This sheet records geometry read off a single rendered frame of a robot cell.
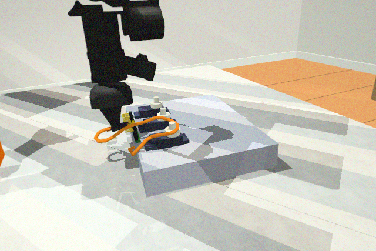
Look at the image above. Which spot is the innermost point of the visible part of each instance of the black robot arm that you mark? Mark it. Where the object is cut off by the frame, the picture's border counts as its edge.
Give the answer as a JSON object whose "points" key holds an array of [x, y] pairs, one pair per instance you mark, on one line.
{"points": [[140, 19]]}

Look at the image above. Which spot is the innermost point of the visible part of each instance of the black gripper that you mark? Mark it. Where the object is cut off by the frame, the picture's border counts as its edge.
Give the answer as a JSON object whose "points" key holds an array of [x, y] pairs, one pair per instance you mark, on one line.
{"points": [[109, 95]]}

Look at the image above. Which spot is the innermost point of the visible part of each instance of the black pin header strip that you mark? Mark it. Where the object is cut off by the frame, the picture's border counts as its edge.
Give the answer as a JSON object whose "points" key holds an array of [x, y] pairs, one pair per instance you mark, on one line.
{"points": [[135, 132]]}

